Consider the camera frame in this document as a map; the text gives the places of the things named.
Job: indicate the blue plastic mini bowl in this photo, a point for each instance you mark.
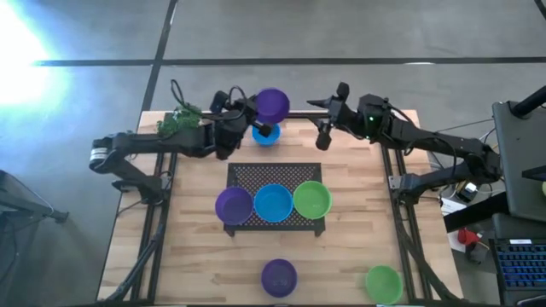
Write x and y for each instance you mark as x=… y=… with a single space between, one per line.
x=273 y=203
x=268 y=140

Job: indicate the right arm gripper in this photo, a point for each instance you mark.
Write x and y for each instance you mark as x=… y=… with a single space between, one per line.
x=343 y=113

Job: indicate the backlit laptop keyboard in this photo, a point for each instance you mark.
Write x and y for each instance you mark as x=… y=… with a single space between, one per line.
x=520 y=266

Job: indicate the black round pole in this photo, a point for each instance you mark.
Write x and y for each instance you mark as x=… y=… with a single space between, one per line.
x=531 y=101

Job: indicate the white paper sheet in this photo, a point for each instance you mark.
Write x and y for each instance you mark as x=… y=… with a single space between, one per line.
x=452 y=206

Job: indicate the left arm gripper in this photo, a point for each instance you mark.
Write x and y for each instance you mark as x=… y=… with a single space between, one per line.
x=236 y=119

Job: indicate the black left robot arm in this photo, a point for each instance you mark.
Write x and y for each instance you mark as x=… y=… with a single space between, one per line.
x=170 y=143

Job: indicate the green plant in white pot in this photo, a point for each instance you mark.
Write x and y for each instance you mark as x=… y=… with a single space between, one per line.
x=179 y=121

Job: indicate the black aluminium frame rail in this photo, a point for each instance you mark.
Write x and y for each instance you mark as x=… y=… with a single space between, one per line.
x=158 y=264
x=404 y=264

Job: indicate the black diagonal bar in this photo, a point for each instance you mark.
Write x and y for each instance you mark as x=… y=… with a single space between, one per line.
x=478 y=211

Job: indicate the black metal stand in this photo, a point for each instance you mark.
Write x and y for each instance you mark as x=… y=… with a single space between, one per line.
x=51 y=214

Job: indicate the dark grey flat panel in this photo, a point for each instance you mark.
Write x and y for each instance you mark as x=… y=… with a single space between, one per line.
x=520 y=162

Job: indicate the purple plastic mini bowl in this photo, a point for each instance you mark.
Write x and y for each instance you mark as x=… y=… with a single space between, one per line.
x=273 y=104
x=279 y=277
x=234 y=205

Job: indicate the green plastic mini bowl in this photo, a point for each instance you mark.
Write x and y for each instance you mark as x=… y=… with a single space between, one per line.
x=312 y=199
x=384 y=284

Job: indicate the black perforated metal rack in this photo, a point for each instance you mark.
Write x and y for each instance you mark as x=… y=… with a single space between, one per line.
x=277 y=172

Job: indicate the small red object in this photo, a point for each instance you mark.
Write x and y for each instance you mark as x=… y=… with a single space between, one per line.
x=467 y=236

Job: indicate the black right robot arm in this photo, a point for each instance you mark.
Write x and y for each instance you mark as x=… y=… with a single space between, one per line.
x=426 y=138

